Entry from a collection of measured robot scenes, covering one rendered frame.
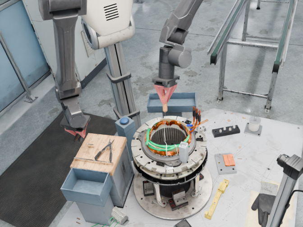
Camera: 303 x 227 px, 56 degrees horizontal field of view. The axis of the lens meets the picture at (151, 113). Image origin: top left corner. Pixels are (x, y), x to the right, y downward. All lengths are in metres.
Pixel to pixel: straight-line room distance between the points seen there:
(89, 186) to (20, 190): 1.53
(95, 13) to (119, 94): 0.47
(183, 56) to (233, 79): 2.53
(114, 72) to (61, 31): 0.72
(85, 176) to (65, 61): 0.57
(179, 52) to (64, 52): 0.36
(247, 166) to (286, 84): 2.02
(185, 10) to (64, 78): 0.44
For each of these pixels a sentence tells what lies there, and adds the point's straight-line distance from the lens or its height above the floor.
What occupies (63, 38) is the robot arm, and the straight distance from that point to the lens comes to 0.82.
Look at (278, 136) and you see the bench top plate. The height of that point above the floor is 0.78.
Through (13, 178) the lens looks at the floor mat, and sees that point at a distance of 2.88.
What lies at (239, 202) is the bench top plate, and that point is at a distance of 1.44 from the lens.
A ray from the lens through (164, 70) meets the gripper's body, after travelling 1.02.
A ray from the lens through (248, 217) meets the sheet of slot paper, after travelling 1.40.
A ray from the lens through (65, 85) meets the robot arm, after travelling 0.98.
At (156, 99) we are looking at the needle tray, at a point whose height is 1.03.
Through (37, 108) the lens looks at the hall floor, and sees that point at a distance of 3.53.
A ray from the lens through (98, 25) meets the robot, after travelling 1.30.
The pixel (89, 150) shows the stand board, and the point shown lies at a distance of 1.31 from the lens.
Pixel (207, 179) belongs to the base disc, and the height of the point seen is 0.80.
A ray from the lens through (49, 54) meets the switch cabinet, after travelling 3.57.
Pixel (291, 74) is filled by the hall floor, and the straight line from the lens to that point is 3.65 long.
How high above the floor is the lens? 2.00
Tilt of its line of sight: 42 degrees down
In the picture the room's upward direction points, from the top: 8 degrees counter-clockwise
